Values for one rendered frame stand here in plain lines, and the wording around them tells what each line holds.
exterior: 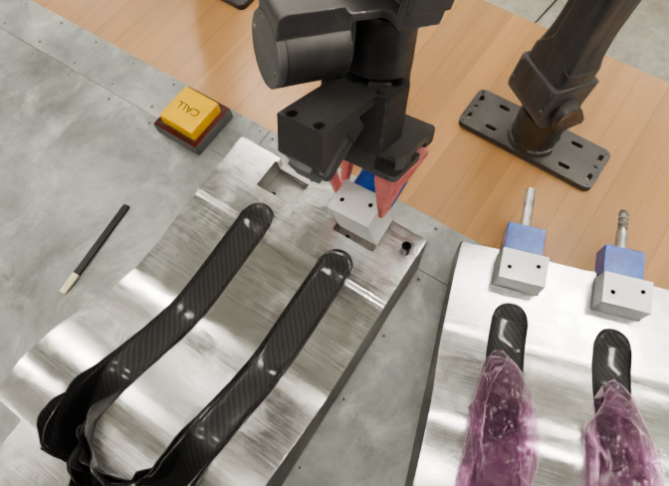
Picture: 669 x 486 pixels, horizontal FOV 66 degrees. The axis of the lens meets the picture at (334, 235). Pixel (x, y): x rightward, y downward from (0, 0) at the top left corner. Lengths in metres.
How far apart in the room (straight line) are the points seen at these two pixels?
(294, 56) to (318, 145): 0.06
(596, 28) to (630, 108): 0.29
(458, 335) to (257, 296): 0.22
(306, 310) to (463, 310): 0.17
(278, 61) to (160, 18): 0.60
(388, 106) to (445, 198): 0.31
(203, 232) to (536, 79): 0.41
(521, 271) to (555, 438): 0.17
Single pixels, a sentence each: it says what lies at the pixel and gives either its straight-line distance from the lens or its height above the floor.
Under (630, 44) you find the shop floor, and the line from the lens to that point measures 2.17.
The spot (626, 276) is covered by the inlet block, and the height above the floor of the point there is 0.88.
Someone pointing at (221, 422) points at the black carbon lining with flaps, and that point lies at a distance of 0.53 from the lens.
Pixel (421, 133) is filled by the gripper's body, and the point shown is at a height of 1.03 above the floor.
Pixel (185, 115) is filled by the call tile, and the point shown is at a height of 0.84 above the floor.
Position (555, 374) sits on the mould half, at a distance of 0.60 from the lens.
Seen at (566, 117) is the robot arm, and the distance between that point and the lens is 0.66.
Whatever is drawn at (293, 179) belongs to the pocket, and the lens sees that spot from 0.65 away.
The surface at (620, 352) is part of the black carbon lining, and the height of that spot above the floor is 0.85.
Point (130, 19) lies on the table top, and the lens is 0.99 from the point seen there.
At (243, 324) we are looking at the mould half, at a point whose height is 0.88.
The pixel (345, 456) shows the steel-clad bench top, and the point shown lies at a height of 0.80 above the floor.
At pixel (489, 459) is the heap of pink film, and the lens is 0.51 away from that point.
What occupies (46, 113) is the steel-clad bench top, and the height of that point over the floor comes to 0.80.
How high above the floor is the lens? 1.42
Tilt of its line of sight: 66 degrees down
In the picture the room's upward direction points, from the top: 7 degrees counter-clockwise
